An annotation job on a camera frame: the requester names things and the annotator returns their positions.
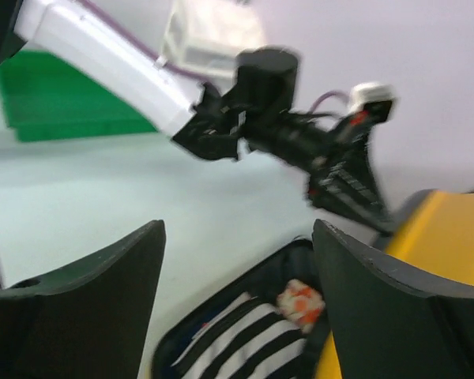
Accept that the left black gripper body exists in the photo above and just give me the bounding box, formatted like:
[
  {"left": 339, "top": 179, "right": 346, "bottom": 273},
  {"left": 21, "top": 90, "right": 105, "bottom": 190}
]
[{"left": 172, "top": 47, "right": 340, "bottom": 174}]

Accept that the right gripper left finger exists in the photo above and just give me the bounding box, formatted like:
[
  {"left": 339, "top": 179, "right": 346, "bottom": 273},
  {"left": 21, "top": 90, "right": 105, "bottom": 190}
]
[{"left": 0, "top": 220, "right": 166, "bottom": 378}]

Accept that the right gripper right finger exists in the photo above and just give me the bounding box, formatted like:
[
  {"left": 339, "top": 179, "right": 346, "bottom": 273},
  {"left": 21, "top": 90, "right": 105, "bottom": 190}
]
[{"left": 313, "top": 220, "right": 474, "bottom": 378}]

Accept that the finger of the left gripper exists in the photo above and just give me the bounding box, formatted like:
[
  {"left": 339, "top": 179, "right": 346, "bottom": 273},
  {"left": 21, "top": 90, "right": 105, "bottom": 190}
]
[{"left": 307, "top": 130, "right": 395, "bottom": 233}]

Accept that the orange floral cloth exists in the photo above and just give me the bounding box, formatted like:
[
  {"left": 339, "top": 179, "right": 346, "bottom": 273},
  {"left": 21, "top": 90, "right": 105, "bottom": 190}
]
[{"left": 276, "top": 279, "right": 325, "bottom": 334}]

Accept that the yellow Pikachu hard-shell suitcase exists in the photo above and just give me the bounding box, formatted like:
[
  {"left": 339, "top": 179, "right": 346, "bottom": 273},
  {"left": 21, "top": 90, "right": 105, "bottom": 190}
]
[{"left": 151, "top": 189, "right": 474, "bottom": 378}]

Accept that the black white striped garment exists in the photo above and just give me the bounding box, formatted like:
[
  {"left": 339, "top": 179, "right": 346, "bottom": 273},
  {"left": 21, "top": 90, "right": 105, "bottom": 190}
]
[{"left": 171, "top": 293, "right": 306, "bottom": 378}]

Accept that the green plastic tray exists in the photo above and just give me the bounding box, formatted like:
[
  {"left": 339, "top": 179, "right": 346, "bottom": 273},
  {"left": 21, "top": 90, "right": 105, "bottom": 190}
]
[{"left": 0, "top": 51, "right": 156, "bottom": 142}]

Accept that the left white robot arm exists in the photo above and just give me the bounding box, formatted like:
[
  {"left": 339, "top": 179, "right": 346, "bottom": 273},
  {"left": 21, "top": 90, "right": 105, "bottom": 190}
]
[{"left": 0, "top": 1, "right": 395, "bottom": 235}]

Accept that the white plastic drawer organizer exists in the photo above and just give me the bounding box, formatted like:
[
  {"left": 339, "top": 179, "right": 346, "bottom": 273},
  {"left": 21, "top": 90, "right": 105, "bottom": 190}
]
[{"left": 160, "top": 0, "right": 266, "bottom": 81}]

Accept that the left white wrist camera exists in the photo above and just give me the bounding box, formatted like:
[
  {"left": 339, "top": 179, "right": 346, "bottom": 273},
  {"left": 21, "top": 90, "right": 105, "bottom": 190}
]
[{"left": 348, "top": 81, "right": 397, "bottom": 124}]

